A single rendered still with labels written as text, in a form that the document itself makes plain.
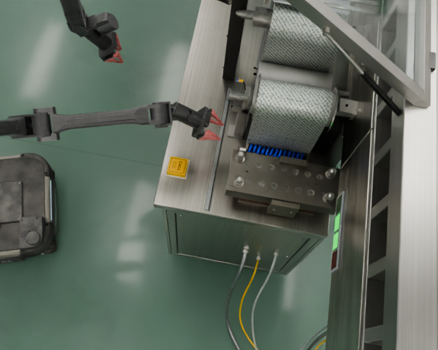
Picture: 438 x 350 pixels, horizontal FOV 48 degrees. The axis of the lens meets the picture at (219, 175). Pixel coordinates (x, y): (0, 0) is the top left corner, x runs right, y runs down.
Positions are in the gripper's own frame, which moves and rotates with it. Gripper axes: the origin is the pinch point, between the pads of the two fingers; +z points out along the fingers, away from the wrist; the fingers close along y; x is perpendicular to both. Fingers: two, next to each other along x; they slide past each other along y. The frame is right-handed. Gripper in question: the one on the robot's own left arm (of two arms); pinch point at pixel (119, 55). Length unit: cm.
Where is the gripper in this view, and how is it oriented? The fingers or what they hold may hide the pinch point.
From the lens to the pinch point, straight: 197.7
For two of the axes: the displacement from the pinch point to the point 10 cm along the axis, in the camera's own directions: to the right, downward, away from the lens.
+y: -1.5, -9.2, 3.6
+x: -9.0, 2.8, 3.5
